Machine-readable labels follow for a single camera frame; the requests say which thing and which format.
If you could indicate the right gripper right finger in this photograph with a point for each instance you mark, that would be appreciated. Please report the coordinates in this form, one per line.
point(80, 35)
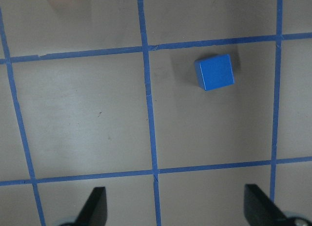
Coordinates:
point(259, 210)

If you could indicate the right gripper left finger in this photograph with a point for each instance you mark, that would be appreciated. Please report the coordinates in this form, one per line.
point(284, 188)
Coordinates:
point(94, 211)

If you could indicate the blue block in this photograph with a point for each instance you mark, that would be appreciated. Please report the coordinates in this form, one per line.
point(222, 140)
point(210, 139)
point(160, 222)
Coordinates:
point(214, 72)

